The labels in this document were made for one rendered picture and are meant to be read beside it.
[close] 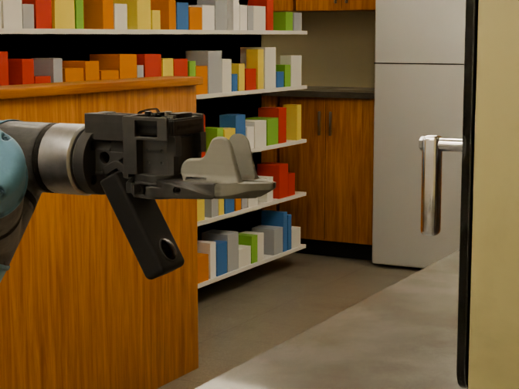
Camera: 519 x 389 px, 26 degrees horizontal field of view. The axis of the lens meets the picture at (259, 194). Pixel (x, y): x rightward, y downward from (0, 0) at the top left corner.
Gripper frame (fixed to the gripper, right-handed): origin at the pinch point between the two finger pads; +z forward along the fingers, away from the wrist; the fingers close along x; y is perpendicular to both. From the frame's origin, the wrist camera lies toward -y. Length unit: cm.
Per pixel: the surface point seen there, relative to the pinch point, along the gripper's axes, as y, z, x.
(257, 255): -100, -223, 414
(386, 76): -9, -179, 483
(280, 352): -20.5, -5.6, 14.9
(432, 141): 5.8, 17.5, -0.9
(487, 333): -9.7, 24.2, -5.4
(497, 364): -12.2, 25.2, -5.4
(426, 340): -20.6, 7.3, 27.3
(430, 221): -1.3, 17.4, -0.9
